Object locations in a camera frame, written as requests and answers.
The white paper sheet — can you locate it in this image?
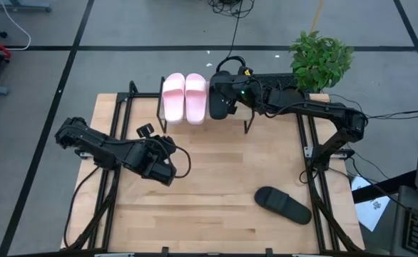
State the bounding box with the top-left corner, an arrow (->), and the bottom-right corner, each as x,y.
350,175 -> 392,232

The wooden shelf with black legs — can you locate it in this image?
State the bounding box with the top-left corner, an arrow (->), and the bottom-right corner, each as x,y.
156,76 -> 257,135

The yellow hanging cable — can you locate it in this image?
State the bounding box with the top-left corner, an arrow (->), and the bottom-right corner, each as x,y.
310,0 -> 327,33

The white floor cable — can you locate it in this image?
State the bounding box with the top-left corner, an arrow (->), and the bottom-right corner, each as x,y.
0,0 -> 32,51

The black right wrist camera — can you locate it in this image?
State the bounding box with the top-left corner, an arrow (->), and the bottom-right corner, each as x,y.
236,65 -> 255,78

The tangled black cable bundle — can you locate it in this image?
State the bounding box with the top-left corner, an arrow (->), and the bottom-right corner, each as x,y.
208,0 -> 255,19

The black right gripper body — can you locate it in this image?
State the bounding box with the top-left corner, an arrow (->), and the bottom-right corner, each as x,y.
234,74 -> 267,114

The thick black cable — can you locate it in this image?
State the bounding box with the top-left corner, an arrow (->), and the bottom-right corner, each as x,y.
63,166 -> 101,249

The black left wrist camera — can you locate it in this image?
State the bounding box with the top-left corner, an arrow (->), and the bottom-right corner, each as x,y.
136,123 -> 156,139

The thin black power cable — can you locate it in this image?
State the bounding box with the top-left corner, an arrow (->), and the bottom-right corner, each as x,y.
328,93 -> 418,122

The grey desk foot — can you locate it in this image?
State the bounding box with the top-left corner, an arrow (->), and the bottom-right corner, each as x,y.
0,0 -> 52,14

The green leafy potted plant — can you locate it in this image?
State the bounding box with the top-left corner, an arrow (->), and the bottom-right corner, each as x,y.
289,30 -> 355,92

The black slide sandal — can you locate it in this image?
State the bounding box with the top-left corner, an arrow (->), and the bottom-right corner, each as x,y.
253,186 -> 313,226
208,70 -> 238,121

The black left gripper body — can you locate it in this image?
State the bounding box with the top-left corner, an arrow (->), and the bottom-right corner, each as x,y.
148,135 -> 178,161

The black metal beam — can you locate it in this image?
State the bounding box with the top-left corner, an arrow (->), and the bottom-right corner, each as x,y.
351,170 -> 417,204

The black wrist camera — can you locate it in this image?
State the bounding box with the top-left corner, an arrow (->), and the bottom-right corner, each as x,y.
236,65 -> 255,78
136,123 -> 156,139

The black aluminium table frame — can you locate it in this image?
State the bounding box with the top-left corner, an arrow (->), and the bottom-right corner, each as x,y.
63,80 -> 365,256

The coiled black cable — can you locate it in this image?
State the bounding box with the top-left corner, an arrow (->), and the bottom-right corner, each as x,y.
215,0 -> 247,74

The pink slide sandal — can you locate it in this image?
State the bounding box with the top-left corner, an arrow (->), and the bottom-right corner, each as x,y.
184,73 -> 208,126
161,72 -> 186,125

